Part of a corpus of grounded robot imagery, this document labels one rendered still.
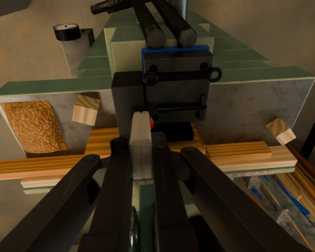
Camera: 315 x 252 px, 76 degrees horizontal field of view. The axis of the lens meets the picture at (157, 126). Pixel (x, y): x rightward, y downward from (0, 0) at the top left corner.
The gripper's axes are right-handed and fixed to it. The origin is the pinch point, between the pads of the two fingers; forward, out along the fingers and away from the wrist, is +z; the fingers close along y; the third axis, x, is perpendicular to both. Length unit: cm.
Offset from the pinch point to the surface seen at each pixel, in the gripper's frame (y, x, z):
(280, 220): 65, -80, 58
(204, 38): 8.9, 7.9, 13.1
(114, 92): -3.3, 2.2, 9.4
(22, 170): -26.0, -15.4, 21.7
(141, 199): -2.6, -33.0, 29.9
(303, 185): 110, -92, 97
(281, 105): 28.2, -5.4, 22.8
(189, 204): 6.0, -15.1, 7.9
